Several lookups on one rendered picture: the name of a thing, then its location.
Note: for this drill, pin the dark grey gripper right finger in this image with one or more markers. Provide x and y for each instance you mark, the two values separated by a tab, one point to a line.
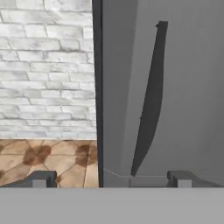
182	178

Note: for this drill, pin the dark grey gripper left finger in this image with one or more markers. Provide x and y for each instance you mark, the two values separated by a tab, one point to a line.
40	178

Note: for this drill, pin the grey fridge door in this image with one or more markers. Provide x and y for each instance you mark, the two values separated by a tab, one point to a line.
189	87

